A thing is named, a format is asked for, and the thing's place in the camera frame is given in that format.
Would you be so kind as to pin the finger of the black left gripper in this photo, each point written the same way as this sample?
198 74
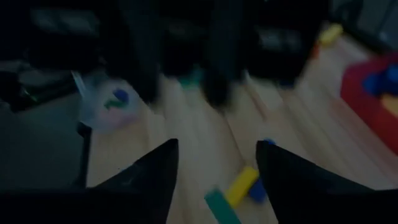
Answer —
146 71
222 77

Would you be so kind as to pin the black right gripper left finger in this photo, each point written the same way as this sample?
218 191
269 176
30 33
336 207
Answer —
155 186

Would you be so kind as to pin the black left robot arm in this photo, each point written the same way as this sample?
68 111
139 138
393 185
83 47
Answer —
280 62

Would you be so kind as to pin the long yellow block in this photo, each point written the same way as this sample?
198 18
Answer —
241 186

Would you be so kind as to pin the long green block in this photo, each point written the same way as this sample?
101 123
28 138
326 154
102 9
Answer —
222 208
112 104

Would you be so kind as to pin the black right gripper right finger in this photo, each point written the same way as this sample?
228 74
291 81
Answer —
311 199

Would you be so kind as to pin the clear plastic bin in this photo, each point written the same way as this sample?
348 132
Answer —
93 99

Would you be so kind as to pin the red plastic bin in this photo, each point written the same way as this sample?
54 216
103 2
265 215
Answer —
357 102

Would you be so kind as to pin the long dark blue block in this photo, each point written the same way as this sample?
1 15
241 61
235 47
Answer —
257 191

